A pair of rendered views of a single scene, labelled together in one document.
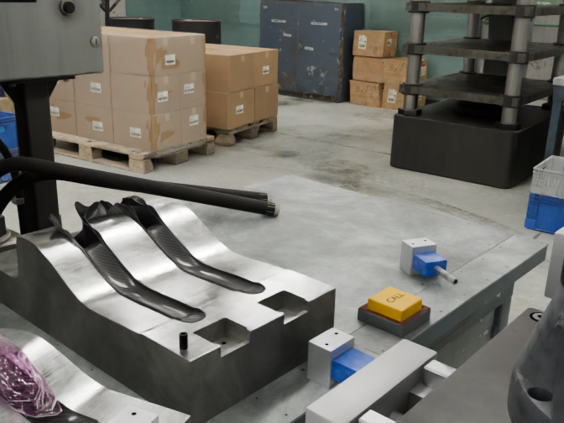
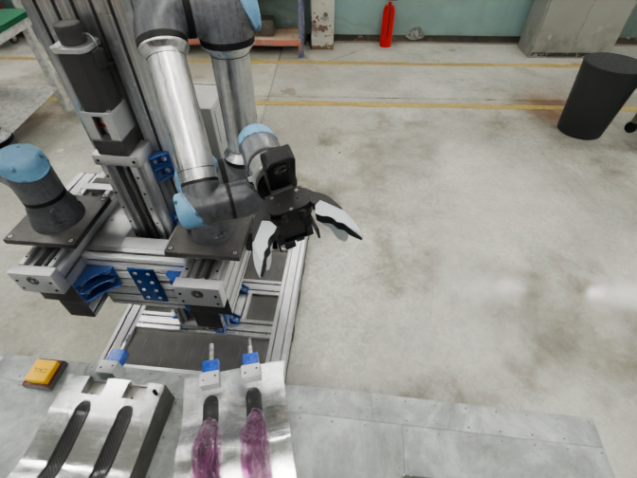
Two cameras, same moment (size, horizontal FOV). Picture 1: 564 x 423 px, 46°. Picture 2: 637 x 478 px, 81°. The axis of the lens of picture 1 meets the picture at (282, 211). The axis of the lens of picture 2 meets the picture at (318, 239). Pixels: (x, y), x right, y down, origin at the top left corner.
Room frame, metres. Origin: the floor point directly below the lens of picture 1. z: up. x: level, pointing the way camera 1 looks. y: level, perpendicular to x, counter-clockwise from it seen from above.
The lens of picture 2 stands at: (0.52, 0.64, 1.83)
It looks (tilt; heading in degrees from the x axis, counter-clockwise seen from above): 46 degrees down; 235
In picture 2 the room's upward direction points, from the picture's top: straight up
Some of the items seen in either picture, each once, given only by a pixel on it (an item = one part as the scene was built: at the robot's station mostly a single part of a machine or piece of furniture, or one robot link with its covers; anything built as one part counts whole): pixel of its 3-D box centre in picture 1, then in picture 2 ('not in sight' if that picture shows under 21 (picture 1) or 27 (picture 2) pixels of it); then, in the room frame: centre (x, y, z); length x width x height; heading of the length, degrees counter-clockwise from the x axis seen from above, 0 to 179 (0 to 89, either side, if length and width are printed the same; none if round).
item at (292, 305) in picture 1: (283, 314); (98, 388); (0.77, 0.00, 0.87); 0.05 x 0.05 x 0.04; 49
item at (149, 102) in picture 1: (122, 92); not in sight; (5.10, 1.26, 0.47); 1.22 x 0.80 x 0.94; 57
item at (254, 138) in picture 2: not in sight; (262, 153); (0.26, 0.08, 1.43); 0.11 x 0.08 x 0.09; 75
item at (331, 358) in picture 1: (361, 372); (118, 355); (0.71, -0.10, 0.83); 0.13 x 0.05 x 0.05; 49
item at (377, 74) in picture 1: (389, 70); not in sight; (7.57, -1.17, 0.42); 0.86 x 0.33 x 0.83; 53
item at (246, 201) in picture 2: not in sight; (259, 195); (0.28, 0.07, 1.34); 0.11 x 0.08 x 0.11; 165
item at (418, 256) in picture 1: (432, 266); not in sight; (1.04, -0.26, 0.83); 0.13 x 0.05 x 0.05; 22
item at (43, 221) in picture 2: not in sight; (50, 205); (0.70, -0.53, 1.09); 0.15 x 0.15 x 0.10
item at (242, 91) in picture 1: (199, 89); not in sight; (5.99, 0.78, 0.37); 1.20 x 0.82 x 0.74; 61
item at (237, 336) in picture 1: (221, 345); (137, 393); (0.68, 0.07, 0.87); 0.05 x 0.05 x 0.04; 49
